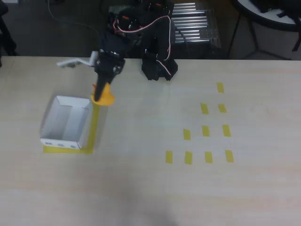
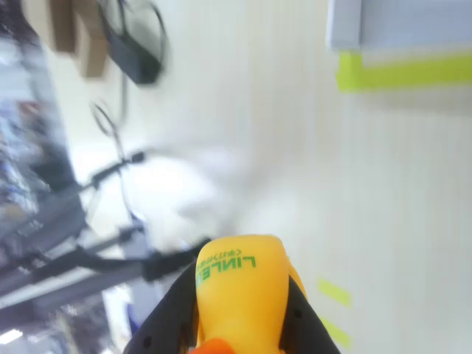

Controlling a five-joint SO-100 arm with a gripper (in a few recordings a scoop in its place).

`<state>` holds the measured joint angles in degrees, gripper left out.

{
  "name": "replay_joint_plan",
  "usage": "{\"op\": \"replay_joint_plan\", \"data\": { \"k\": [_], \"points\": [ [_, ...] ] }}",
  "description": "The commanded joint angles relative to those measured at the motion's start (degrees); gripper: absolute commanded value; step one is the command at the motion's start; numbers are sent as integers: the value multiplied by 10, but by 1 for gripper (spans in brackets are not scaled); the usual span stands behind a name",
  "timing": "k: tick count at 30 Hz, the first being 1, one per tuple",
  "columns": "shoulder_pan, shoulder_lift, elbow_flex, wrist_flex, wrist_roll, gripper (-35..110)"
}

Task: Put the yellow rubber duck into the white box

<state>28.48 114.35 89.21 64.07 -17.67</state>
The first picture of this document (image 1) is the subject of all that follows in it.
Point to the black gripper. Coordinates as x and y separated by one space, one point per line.
108 67

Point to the yellow rubber duck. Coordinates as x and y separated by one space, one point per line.
107 99

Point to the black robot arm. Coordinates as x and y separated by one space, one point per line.
157 47

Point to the white cardboard box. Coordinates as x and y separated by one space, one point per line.
68 122

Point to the yellow tape strip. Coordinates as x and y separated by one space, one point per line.
205 131
169 157
188 157
226 130
208 157
229 156
204 108
222 108
187 134
220 87

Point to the metal rack with rods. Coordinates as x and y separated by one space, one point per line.
195 28

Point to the round white table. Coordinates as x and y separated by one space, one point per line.
270 16

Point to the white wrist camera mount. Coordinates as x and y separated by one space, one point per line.
81 61

